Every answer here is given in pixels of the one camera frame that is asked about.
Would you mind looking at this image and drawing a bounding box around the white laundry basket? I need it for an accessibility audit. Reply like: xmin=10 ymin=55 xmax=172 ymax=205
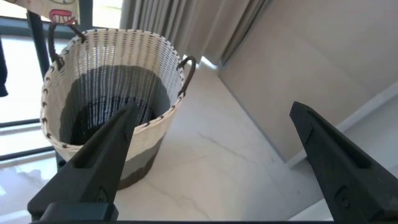
xmin=39 ymin=22 xmax=197 ymax=190

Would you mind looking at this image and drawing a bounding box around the cream printed garment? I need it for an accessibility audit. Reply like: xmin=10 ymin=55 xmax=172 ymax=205
xmin=2 ymin=0 xmax=79 ymax=26

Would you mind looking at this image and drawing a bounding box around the black garment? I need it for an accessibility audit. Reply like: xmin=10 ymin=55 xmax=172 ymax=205
xmin=0 ymin=35 xmax=9 ymax=98

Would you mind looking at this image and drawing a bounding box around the window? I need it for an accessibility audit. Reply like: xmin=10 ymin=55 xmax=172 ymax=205
xmin=0 ymin=0 xmax=124 ymax=41

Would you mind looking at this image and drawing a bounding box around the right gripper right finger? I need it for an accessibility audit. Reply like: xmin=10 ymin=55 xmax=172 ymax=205
xmin=289 ymin=101 xmax=398 ymax=222

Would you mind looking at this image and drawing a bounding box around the beige curtain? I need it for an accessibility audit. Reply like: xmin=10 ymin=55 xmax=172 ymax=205
xmin=119 ymin=0 xmax=272 ymax=65

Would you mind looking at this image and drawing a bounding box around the black clothes rack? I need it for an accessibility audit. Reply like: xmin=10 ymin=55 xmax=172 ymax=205
xmin=0 ymin=9 xmax=68 ymax=172

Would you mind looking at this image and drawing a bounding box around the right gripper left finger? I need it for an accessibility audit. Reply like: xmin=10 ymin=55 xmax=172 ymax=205
xmin=27 ymin=101 xmax=140 ymax=222

